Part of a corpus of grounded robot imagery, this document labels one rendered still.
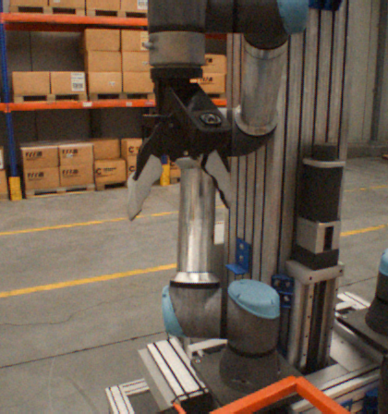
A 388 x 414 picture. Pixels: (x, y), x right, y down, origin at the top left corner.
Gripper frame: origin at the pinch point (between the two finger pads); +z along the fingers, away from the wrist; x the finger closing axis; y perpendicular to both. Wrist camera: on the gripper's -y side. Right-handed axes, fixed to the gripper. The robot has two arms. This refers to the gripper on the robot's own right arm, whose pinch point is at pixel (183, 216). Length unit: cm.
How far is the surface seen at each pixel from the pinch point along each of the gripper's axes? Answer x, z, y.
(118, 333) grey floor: -35, 152, 210
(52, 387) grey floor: 18, 152, 166
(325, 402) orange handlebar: -19.6, 30.6, -11.6
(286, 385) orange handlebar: -16.5, 30.6, -5.3
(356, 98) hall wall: -867, -15, 809
